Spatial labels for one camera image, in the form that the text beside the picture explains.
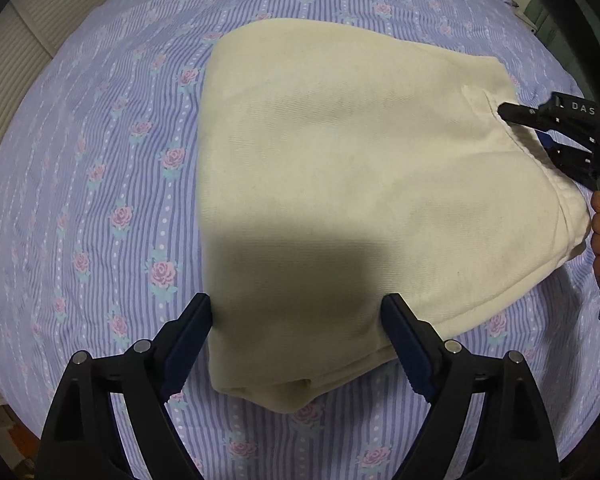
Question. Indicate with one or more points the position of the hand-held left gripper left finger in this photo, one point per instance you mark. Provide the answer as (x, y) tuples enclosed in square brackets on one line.
[(190, 345)]

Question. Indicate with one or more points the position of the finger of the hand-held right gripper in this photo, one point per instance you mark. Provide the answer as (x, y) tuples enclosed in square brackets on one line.
[(520, 114), (570, 162)]

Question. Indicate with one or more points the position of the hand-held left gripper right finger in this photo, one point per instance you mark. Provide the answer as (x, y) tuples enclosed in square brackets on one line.
[(405, 345)]

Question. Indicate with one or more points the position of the cream pants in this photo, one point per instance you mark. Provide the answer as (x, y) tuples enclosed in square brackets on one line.
[(355, 160)]

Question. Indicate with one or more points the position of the purple floral bedsheet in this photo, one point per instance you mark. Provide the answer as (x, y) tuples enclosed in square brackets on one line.
[(105, 160)]

